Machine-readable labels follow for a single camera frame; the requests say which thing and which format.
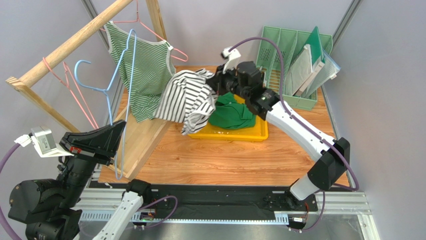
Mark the pink wire hanger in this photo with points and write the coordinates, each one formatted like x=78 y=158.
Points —
x=153 y=10
x=70 y=82

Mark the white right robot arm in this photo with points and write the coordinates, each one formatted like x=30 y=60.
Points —
x=330 y=156

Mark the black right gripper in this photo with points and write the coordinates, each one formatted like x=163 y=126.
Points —
x=219 y=82

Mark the green white striped tank top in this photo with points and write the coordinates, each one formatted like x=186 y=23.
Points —
x=145 y=69

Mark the yellow plastic tray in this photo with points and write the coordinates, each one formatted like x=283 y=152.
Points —
x=258 y=133

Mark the white mesh document pouch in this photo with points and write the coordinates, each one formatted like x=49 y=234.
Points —
x=299 y=71

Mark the black white striped tank top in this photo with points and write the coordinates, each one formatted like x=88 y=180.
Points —
x=187 y=99

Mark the wooden clothes rack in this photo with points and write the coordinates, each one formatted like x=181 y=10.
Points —
x=141 y=139

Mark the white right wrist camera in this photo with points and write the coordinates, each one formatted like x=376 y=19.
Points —
x=232 y=57

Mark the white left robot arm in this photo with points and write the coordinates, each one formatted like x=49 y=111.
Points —
x=46 y=205

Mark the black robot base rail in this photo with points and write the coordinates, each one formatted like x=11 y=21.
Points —
x=226 y=203

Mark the green plastic file organizer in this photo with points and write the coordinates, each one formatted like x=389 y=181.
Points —
x=290 y=42

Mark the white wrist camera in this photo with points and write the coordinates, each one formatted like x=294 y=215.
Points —
x=42 y=139
x=232 y=57

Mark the clear mesh zip pouch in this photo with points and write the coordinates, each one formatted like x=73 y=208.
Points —
x=328 y=72

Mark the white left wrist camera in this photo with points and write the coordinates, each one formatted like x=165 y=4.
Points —
x=42 y=139

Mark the green cover book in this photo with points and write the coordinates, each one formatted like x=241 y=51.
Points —
x=318 y=58

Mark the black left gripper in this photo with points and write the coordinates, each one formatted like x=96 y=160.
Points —
x=100 y=143

